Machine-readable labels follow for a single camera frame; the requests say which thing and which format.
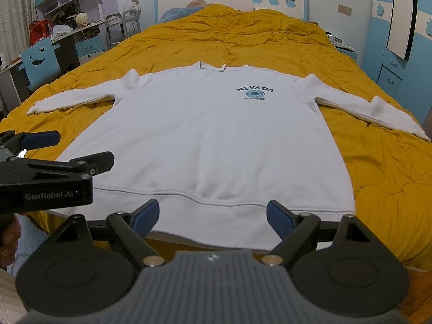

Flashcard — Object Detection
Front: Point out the study desk with drawers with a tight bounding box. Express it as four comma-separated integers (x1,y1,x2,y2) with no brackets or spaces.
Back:
1,21,106,118

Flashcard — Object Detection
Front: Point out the blue white wardrobe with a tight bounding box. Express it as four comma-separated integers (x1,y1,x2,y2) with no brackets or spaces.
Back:
362,0,432,124

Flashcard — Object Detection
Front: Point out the blue pillow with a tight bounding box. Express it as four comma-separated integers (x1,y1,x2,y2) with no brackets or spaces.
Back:
158,7,203,23

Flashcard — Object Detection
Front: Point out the red bag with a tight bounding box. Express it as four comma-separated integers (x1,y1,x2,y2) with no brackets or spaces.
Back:
29,20,53,46

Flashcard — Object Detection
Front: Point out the white plastic bag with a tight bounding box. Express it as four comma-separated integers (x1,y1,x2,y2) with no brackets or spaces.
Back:
50,24,73,40

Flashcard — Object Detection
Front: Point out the cream round ball lamp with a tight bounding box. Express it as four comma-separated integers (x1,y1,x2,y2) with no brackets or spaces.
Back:
75,12,88,28

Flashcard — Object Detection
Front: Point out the left hand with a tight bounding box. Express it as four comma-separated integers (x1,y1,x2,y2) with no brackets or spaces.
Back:
0,217,21,269

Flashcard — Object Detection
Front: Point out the white Nevada sweatshirt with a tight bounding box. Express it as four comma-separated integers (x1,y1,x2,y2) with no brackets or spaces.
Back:
30,62,426,250

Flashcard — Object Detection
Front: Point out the blue smiley face chair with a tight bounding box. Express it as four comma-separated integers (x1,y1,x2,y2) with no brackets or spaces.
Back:
18,37,61,92

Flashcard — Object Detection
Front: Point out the wall switch plate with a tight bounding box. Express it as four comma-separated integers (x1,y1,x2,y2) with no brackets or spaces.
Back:
337,4,352,16

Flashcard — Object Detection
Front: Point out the mustard yellow quilt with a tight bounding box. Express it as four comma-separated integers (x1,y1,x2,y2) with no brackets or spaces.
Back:
1,4,431,270

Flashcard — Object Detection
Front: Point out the bedside nightstand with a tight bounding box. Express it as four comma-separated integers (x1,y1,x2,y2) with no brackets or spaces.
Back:
326,32,357,61

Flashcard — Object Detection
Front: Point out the grey metal rolling cart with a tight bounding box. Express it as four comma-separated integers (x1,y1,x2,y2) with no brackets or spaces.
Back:
105,9,141,49

